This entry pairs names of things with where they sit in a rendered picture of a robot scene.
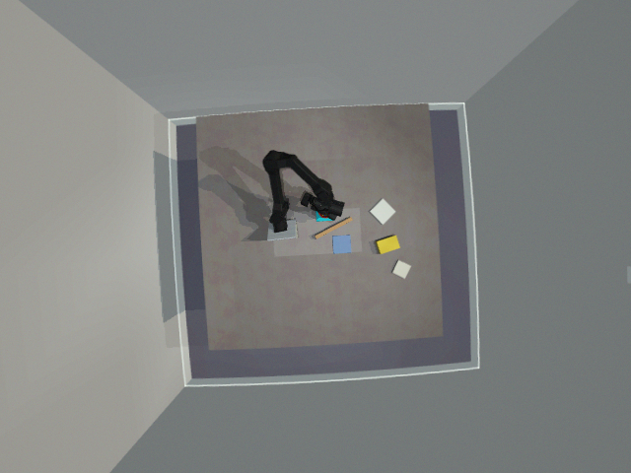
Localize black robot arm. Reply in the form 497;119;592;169
263;150;345;233

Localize tan wooden flat bar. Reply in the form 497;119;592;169
315;217;353;238

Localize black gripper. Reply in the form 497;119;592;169
301;193;337;221

